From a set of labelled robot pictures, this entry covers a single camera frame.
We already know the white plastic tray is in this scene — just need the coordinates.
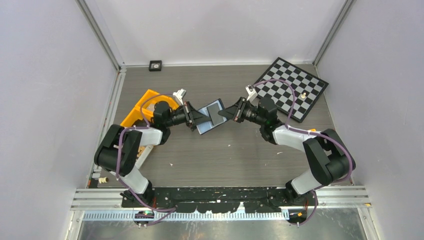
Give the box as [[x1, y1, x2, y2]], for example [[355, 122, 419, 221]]
[[135, 145, 154, 169]]

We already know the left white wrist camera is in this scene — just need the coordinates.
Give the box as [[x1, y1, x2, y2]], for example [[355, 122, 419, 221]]
[[172, 88, 187, 106]]

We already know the black leather card holder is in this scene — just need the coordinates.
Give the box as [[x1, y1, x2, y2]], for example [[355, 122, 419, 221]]
[[196, 98, 229, 135]]

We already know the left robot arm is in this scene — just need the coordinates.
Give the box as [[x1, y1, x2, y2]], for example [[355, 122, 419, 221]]
[[93, 101, 211, 207]]

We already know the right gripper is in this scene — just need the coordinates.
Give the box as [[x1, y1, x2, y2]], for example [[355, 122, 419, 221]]
[[218, 97, 266, 127]]

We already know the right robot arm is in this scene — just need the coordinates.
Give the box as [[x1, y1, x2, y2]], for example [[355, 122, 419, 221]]
[[218, 97, 356, 205]]

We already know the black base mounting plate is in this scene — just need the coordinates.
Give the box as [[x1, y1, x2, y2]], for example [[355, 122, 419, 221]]
[[121, 186, 315, 214]]

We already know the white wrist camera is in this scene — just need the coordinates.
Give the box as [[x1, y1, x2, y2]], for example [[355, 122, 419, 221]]
[[172, 88, 187, 106], [245, 84, 258, 103]]

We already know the yellow plastic bin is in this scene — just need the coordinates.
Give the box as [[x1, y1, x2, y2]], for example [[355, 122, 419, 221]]
[[120, 106, 154, 127], [134, 89, 179, 114]]

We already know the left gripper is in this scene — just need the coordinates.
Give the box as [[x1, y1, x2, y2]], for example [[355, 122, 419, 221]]
[[165, 101, 211, 128]]

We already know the small black square box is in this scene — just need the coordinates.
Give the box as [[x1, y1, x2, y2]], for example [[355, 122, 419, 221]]
[[148, 60, 163, 72]]

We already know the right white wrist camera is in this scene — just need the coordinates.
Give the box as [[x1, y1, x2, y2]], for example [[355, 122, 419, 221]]
[[245, 84, 258, 103]]

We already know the black white chessboard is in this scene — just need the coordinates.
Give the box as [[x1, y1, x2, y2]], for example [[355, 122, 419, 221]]
[[253, 57, 329, 123]]

